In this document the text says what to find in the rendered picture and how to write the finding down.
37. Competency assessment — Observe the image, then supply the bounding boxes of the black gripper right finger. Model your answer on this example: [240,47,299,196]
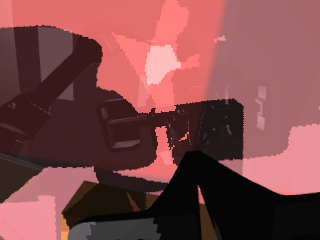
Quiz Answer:
[193,150,320,240]

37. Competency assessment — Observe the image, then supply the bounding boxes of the orange square block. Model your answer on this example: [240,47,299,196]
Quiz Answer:
[60,180,218,240]

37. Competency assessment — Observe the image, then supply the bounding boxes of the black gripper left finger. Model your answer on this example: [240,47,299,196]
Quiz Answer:
[68,151,202,240]

